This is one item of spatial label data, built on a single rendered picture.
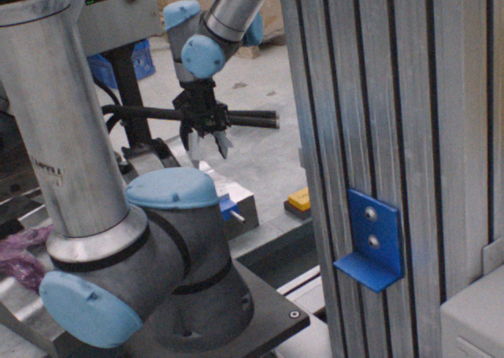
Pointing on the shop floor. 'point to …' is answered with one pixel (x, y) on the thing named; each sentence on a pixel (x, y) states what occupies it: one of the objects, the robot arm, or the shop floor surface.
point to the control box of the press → (120, 39)
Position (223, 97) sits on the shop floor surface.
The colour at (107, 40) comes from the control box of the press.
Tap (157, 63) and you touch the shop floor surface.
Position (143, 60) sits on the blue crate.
